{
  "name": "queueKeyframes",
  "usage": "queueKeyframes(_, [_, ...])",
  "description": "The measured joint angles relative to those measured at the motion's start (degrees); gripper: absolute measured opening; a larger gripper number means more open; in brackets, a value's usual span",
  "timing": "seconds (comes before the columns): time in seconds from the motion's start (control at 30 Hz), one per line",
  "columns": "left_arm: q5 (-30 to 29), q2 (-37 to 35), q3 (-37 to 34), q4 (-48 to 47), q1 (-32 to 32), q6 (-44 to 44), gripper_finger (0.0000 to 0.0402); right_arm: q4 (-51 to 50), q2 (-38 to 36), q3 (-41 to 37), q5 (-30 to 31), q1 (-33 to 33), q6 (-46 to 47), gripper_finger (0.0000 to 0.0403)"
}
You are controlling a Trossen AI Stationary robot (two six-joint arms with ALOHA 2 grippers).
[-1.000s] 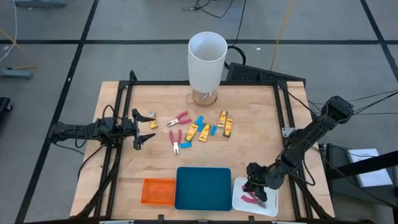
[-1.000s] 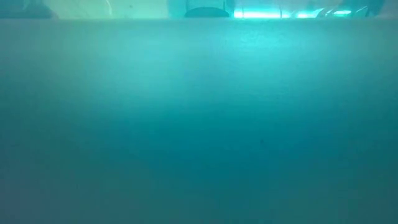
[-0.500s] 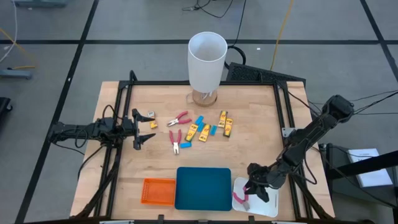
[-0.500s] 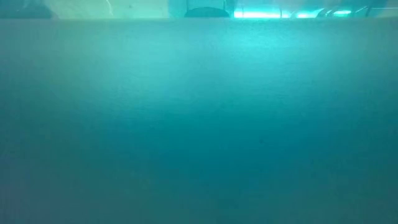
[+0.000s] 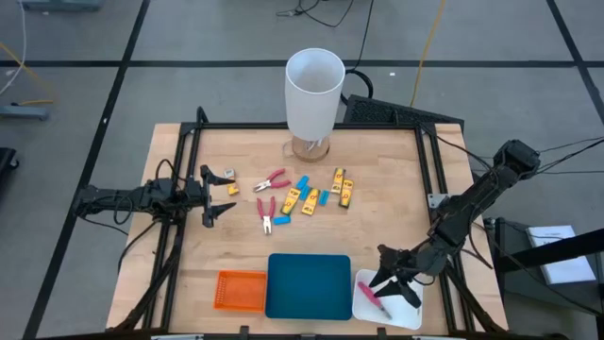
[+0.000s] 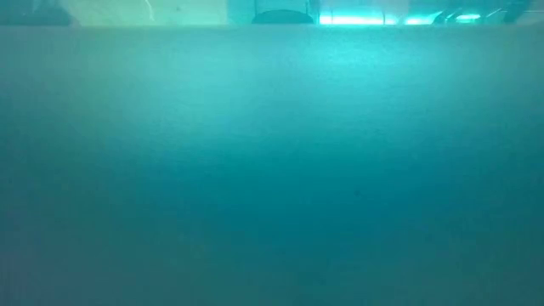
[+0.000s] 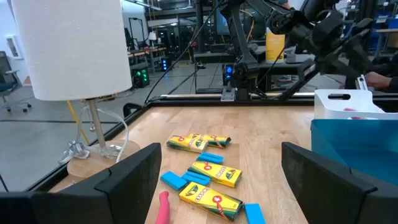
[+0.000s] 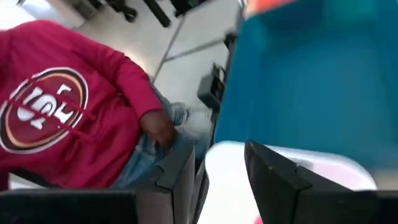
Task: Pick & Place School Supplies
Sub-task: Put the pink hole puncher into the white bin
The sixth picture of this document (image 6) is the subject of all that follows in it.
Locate blue plastic tray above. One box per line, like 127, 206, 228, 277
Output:
0, 23, 544, 306

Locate white shade table lamp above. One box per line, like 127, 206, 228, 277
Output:
252, 0, 315, 26

